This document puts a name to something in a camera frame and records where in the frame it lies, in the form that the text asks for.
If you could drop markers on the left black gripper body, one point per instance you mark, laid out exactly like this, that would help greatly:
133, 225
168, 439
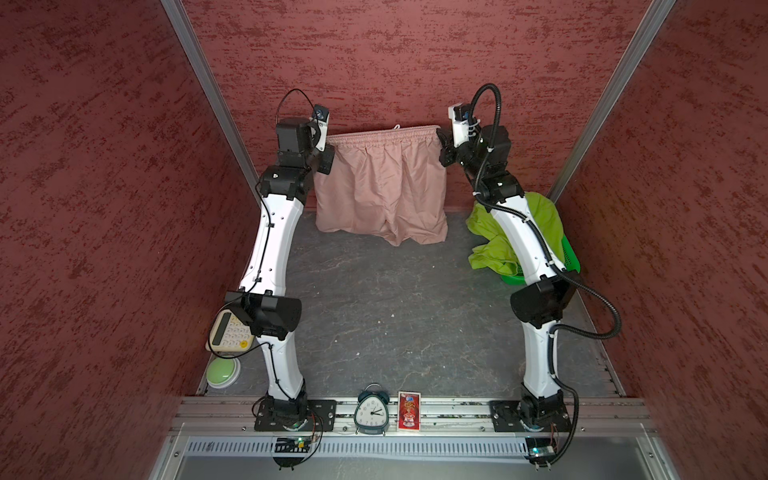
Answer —
319, 161

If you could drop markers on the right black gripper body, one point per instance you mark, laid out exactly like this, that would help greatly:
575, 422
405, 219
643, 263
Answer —
470, 156

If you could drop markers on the pink shorts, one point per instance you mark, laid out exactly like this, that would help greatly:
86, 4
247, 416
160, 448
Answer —
385, 183

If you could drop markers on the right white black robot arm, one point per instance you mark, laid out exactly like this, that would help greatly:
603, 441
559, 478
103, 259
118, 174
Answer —
540, 304

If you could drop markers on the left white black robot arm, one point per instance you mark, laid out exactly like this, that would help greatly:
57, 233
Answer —
261, 302

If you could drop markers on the lime green shorts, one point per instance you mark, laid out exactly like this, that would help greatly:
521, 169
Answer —
497, 254

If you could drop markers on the green plastic basket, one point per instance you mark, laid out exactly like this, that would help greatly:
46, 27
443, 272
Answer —
571, 262

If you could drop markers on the beige calculator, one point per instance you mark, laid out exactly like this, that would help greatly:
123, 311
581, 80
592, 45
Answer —
229, 335

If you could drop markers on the green round button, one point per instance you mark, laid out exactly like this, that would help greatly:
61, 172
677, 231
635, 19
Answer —
221, 373

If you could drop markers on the red playing card box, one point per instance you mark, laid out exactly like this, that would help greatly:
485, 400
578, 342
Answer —
409, 411

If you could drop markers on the dark green alarm clock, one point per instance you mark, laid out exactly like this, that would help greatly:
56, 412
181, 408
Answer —
371, 415

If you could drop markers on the left green circuit board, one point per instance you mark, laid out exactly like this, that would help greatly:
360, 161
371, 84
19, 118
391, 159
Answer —
292, 446

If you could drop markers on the green circuit board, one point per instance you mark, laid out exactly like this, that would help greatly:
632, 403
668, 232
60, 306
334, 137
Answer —
292, 446
540, 451

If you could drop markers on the right green circuit board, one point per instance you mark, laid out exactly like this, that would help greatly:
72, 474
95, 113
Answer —
540, 451

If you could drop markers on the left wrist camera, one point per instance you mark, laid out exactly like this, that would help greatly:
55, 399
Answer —
321, 117

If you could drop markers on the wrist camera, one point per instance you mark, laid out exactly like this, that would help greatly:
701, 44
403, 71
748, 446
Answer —
463, 125
321, 117

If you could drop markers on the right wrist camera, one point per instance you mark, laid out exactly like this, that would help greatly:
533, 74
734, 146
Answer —
463, 125

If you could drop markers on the right aluminium corner post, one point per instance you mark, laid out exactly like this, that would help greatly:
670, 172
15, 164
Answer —
647, 30

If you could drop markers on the aluminium corner post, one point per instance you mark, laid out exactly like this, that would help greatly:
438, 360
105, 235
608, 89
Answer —
193, 50
647, 30

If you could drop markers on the left aluminium corner post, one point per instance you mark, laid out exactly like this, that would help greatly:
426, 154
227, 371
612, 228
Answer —
193, 50

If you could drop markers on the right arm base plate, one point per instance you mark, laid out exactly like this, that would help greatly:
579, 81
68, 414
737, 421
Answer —
506, 418

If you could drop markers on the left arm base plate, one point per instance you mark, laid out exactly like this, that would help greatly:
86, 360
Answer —
312, 415

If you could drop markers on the aluminium mounting rail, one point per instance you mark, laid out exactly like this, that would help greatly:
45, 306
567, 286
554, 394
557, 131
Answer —
440, 416

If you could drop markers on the white perforated cable duct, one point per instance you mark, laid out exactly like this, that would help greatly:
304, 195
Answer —
366, 447

